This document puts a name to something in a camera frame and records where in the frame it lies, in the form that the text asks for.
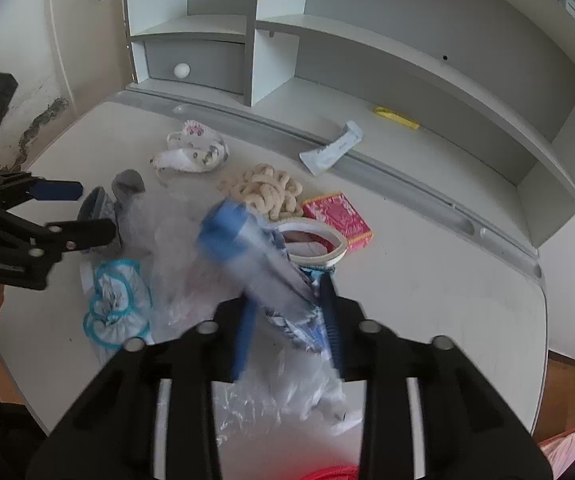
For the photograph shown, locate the grey sock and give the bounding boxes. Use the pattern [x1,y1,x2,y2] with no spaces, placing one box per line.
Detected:
[112,169,145,226]

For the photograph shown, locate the clear plastic bag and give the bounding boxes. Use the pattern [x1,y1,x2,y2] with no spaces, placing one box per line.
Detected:
[119,178,362,441]

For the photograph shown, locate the white drawer knob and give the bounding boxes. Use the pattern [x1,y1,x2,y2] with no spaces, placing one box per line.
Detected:
[173,63,191,79]

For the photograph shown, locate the grey desk hutch shelf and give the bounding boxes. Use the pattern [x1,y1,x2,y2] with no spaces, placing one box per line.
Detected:
[124,0,575,261]

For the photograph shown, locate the white teal shoe cover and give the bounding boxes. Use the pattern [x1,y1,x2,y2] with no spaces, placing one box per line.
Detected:
[80,259,154,364]

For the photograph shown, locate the red plastic lid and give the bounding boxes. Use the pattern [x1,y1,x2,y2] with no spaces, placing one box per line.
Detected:
[301,465,359,480]

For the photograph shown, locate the white door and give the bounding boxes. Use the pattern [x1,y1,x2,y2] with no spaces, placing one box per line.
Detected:
[45,0,131,116]

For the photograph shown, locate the white desk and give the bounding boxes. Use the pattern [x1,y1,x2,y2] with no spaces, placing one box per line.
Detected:
[0,91,551,480]

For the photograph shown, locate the white tape roll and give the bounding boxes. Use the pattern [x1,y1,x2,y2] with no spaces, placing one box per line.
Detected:
[273,218,348,269]

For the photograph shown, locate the white printed face mask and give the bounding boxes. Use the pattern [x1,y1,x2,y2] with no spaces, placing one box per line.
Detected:
[150,119,230,174]

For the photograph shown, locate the blue white wrapper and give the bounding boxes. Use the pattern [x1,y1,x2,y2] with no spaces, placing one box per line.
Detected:
[197,200,330,353]

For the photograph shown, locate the white paper sachet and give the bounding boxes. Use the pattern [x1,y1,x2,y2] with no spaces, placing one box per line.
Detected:
[299,122,365,177]

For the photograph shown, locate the pink bed blanket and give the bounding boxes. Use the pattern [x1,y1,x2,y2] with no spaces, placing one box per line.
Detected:
[539,428,575,479]

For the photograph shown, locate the red pink small box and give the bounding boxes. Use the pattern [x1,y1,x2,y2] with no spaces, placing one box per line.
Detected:
[301,192,374,252]

